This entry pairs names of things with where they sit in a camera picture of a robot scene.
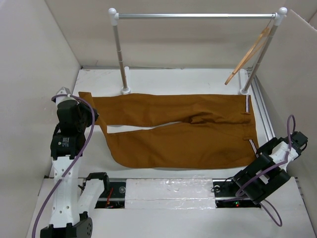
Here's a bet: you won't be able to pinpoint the brown trousers with striped trim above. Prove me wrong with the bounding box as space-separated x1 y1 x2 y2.
79 92 258 170

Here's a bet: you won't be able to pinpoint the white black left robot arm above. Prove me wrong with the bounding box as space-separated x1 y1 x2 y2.
40 99 110 238

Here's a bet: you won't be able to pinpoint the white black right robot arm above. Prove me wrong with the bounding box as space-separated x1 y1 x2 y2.
229 131 308 204

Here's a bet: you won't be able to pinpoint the wooden clothes hanger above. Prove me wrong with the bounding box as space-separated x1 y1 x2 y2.
224 21 271 85

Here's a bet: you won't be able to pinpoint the silver white clothes rack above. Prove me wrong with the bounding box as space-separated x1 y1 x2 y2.
108 7 288 95

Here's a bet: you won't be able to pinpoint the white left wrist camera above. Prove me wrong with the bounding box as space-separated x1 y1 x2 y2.
53 87 73 106

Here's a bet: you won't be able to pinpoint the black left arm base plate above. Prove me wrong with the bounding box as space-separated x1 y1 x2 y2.
95 178 126 209

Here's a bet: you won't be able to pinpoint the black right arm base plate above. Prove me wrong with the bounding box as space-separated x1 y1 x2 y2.
211 177 261 208

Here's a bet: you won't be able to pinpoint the aluminium rail right side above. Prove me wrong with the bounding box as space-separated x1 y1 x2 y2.
249 75 275 145

